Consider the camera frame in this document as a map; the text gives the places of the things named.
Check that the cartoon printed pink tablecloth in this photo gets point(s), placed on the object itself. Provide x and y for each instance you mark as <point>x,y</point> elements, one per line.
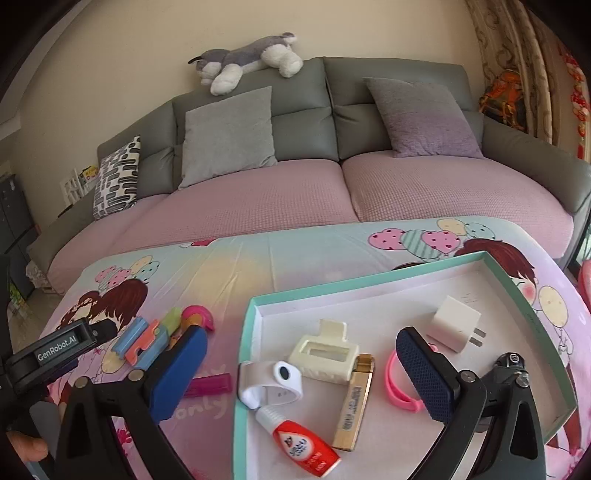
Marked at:
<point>223,274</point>

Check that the dark grey cabinet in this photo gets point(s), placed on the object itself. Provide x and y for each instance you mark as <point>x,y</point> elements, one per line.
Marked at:
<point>18,231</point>

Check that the pink pup toy figure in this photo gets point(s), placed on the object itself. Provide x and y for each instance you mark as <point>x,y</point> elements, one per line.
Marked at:
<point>192,315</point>

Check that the light grey cushion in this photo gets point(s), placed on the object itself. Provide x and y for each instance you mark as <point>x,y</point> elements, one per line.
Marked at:
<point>228,136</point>

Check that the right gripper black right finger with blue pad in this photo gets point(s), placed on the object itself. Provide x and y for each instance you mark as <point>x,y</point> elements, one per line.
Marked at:
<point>501,407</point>

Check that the grey sofa pink cover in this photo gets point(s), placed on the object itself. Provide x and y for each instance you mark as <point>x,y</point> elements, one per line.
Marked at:
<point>334,165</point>

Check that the orange ornament on sofa side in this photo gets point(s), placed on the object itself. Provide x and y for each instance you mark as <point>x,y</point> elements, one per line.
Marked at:
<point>504,102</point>

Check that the red white glue bottle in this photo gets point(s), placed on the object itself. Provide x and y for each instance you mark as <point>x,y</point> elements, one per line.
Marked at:
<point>300,444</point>

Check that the white smartwatch black screen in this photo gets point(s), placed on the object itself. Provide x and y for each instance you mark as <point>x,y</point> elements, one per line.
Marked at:
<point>268,383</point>

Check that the cream plastic hair claw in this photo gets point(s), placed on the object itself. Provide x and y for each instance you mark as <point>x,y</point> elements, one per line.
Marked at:
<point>328,356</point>

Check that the beige patterned curtain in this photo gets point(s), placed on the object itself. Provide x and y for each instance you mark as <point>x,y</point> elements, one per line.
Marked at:
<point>512,37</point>

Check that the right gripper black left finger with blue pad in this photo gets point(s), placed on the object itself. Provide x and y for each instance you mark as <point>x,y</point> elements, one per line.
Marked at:
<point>89,447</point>

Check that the black toy express car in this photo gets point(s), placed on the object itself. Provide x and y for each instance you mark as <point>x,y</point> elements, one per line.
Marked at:
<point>510,363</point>

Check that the white usb charger cube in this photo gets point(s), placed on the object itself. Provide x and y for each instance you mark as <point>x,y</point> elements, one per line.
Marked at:
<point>455,325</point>

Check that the person's left hand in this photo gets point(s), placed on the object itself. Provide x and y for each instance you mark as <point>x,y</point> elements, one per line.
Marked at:
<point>29,449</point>

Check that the magenta translucent utility knife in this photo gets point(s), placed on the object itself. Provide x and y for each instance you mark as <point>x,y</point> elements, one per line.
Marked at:
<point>212,385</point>

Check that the orange blue toy knife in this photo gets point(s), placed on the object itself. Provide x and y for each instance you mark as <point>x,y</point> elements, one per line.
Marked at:
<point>148,346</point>

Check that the gold lighter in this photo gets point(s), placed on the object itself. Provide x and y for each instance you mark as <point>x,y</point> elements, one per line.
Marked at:
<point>355,403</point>

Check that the blue green toy knife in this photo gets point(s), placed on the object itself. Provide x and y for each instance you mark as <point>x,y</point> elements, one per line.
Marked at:
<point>171,321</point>

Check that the pink fitness band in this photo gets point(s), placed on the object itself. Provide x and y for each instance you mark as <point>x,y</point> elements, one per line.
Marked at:
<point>396,396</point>

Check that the grey white plush husky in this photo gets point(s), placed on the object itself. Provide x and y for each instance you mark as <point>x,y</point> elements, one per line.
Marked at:
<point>221,70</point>

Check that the red chinese knot decoration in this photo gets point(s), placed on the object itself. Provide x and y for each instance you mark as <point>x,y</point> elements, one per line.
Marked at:
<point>578,99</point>

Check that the purple grey cushion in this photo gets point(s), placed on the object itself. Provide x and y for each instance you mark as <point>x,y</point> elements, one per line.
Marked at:
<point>423,119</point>

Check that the black white patterned cushion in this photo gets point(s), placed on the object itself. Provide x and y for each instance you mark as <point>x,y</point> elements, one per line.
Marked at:
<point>116,188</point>

